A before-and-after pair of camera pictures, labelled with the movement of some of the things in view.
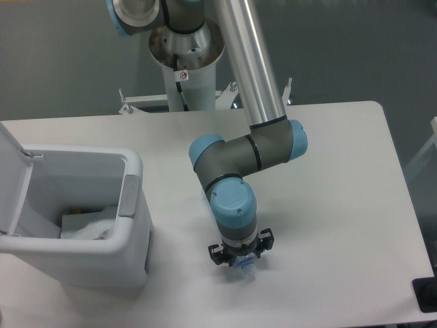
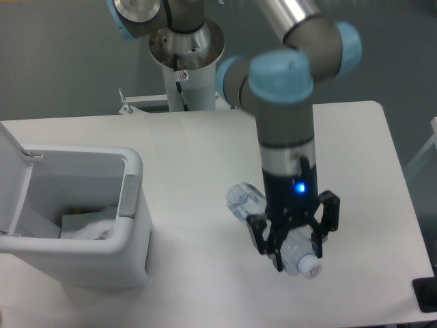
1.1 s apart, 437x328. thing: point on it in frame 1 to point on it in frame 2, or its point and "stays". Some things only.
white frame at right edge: (427, 147) stays
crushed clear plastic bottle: (246, 264) to (297, 247)
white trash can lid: (16, 171) stays
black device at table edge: (425, 290) stays
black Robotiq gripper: (263, 240) to (289, 199)
